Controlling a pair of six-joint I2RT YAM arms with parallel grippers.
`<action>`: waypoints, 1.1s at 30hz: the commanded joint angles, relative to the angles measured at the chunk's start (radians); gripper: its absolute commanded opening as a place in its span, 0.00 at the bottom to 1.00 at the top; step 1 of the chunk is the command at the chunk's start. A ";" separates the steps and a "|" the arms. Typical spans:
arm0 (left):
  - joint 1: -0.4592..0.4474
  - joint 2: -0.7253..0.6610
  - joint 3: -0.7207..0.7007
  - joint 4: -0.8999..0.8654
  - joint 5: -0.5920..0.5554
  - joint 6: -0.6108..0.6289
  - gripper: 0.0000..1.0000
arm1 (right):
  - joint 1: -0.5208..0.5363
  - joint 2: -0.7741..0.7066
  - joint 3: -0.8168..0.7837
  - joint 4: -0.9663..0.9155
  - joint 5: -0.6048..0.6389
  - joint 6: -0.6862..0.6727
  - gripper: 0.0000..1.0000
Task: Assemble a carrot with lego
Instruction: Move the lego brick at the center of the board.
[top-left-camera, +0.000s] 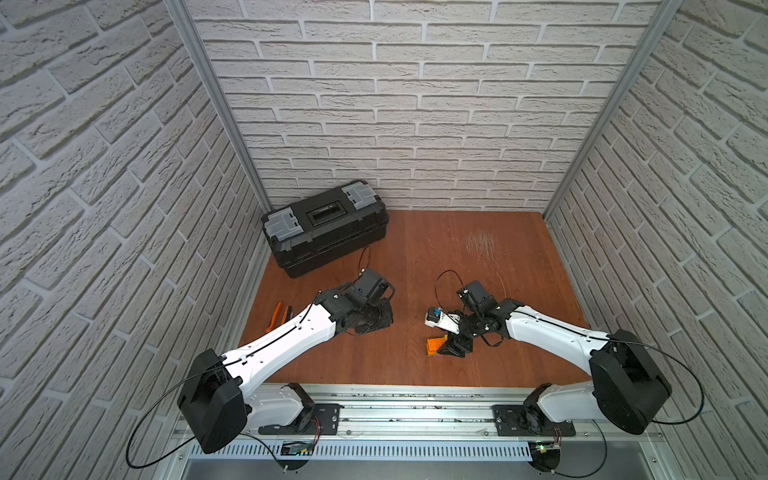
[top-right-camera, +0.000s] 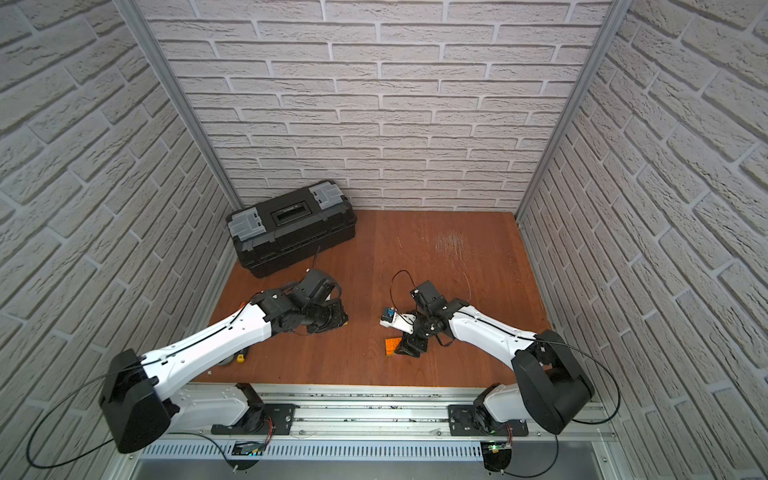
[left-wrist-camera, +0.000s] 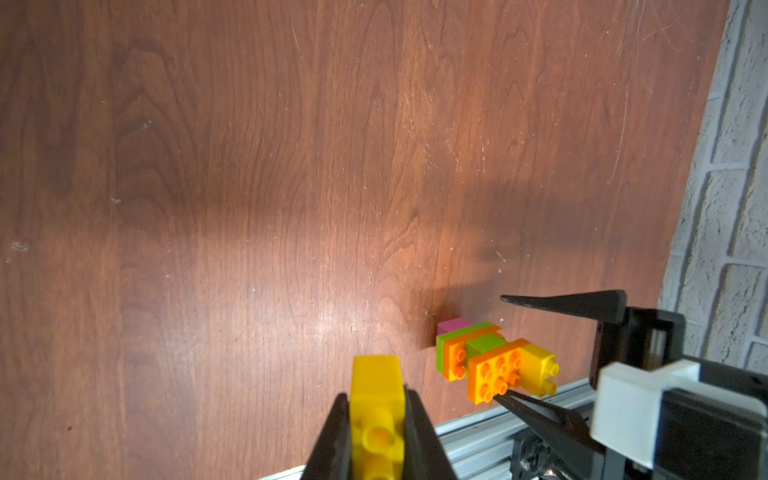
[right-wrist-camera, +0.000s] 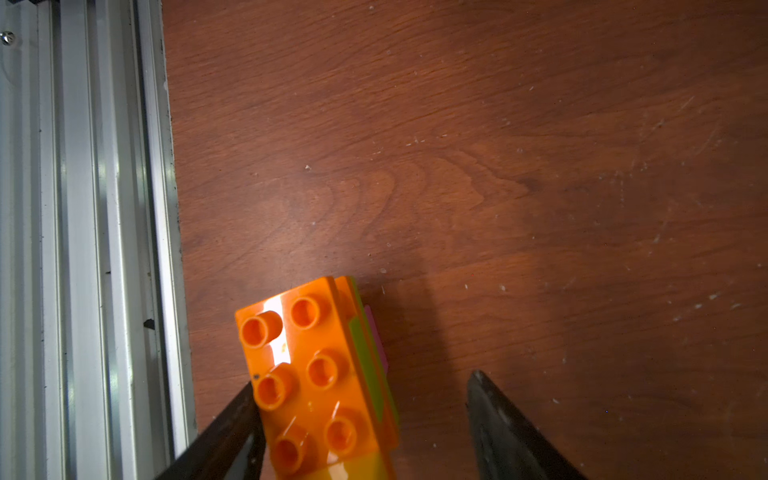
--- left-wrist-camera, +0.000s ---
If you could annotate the green long lego brick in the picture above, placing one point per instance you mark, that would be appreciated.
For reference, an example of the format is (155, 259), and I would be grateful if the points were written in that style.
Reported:
(451, 340)

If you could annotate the yellow small lego brick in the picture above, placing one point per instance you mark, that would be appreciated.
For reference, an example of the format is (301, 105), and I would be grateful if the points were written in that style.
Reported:
(537, 370)
(377, 414)

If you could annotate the orange long lego brick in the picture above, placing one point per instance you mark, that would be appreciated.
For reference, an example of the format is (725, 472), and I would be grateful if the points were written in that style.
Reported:
(451, 354)
(492, 373)

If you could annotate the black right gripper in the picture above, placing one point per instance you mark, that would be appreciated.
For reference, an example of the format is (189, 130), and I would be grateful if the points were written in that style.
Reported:
(557, 443)

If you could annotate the green square lego brick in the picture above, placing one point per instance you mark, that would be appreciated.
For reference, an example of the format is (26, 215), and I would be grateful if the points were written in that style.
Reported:
(484, 344)

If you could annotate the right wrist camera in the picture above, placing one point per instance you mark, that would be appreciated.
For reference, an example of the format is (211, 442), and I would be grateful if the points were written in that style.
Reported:
(686, 420)

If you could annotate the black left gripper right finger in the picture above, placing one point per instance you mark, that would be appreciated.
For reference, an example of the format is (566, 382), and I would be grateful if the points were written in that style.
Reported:
(425, 457)

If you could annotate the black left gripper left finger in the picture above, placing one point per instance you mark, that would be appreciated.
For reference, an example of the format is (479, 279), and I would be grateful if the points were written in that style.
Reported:
(330, 458)

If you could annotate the magenta lego brick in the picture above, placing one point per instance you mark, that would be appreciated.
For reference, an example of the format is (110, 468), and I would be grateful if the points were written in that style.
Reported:
(452, 325)

